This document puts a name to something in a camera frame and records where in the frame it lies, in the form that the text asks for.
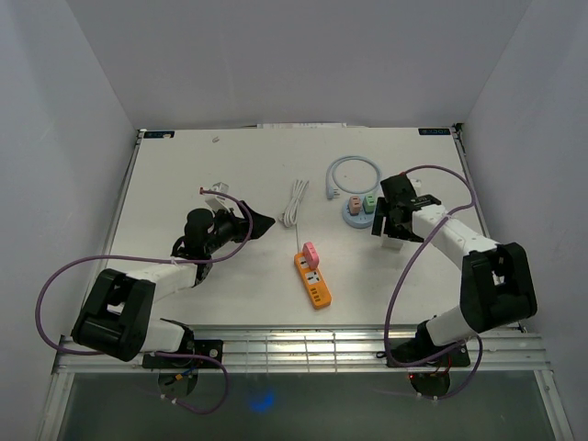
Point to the brown pink plug adapter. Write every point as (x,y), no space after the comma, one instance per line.
(354,205)

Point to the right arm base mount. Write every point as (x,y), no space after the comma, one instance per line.
(407,351)

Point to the white cube charger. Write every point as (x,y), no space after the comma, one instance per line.
(390,243)

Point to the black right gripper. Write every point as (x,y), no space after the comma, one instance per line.
(382,210)

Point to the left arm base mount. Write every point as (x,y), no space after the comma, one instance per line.
(196,354)

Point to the dark table corner label right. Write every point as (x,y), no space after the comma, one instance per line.
(434,131)

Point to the dark table corner label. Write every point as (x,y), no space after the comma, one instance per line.
(434,131)
(158,134)

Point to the pink square plug adapter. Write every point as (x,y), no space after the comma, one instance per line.
(310,255)

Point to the aluminium front rail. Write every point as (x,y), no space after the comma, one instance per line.
(351,351)

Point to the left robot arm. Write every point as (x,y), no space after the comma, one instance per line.
(116,319)

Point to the papers at table back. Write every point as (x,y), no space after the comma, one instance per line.
(302,125)

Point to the dark table corner label left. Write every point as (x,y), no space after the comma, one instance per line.
(158,134)

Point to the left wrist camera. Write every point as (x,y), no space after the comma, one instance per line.
(215,195)

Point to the orange power strip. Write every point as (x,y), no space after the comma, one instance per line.
(313,282)

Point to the blue round power socket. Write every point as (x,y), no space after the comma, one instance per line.
(360,221)

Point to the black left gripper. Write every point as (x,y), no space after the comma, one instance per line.
(241,226)

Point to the green plug adapter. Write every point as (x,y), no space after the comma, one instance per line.
(369,204)

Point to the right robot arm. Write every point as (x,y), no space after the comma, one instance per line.
(496,286)

